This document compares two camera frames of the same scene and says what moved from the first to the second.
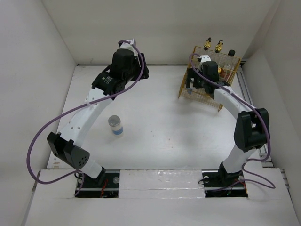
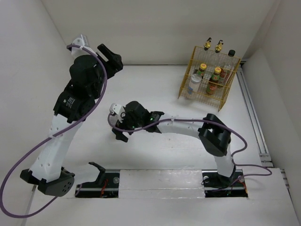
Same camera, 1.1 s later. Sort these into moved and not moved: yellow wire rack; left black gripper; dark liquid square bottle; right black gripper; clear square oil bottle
Moved: left black gripper; right black gripper
Not moved: clear square oil bottle; yellow wire rack; dark liquid square bottle
